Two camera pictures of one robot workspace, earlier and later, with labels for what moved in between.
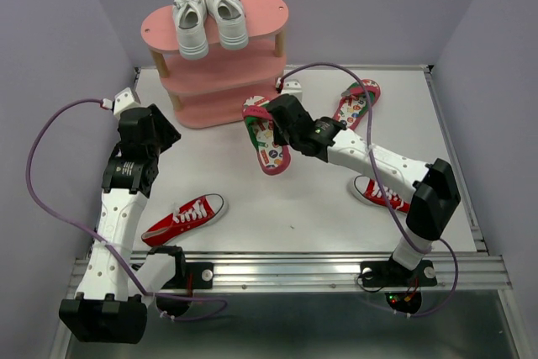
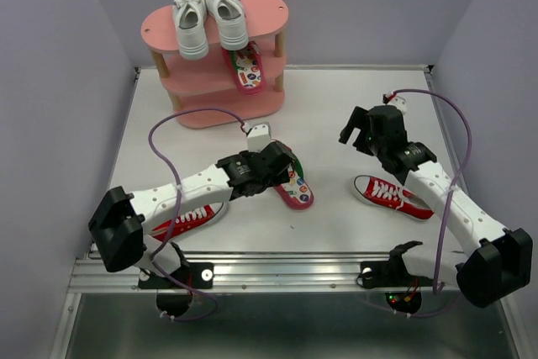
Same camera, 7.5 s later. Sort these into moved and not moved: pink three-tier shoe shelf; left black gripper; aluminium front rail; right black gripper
Moved: right black gripper; left black gripper
Not moved: pink three-tier shoe shelf; aluminium front rail
